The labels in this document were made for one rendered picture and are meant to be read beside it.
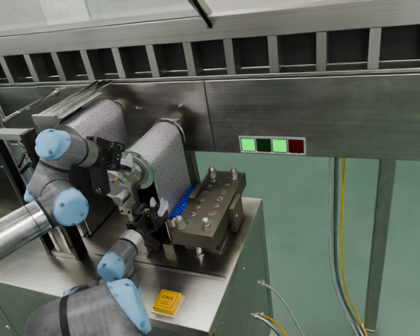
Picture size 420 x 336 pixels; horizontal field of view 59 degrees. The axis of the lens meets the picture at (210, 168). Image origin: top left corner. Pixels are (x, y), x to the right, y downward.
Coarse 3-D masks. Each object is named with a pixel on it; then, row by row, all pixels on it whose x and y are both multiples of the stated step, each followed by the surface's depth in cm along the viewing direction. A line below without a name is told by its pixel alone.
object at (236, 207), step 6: (234, 198) 141; (240, 198) 142; (234, 204) 138; (240, 204) 143; (234, 210) 136; (240, 210) 143; (234, 216) 137; (240, 216) 144; (234, 222) 138; (240, 222) 144; (234, 228) 140
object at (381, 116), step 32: (32, 96) 168; (64, 96) 162; (128, 96) 150; (160, 96) 144; (192, 96) 139; (224, 96) 135; (256, 96) 130; (288, 96) 126; (320, 96) 122; (352, 96) 119; (384, 96) 115; (416, 96) 112; (128, 128) 159; (192, 128) 147; (224, 128) 142; (256, 128) 137; (288, 128) 133; (320, 128) 128; (352, 128) 124; (384, 128) 121; (416, 128) 117; (416, 160) 122
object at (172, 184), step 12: (180, 156) 141; (168, 168) 133; (180, 168) 142; (156, 180) 125; (168, 180) 133; (180, 180) 142; (168, 192) 134; (180, 192) 143; (168, 204) 134; (168, 216) 135
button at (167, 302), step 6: (162, 294) 118; (168, 294) 118; (174, 294) 118; (180, 294) 117; (156, 300) 117; (162, 300) 116; (168, 300) 116; (174, 300) 116; (180, 300) 117; (156, 306) 115; (162, 306) 114; (168, 306) 114; (174, 306) 114; (162, 312) 115; (168, 312) 113; (174, 312) 114
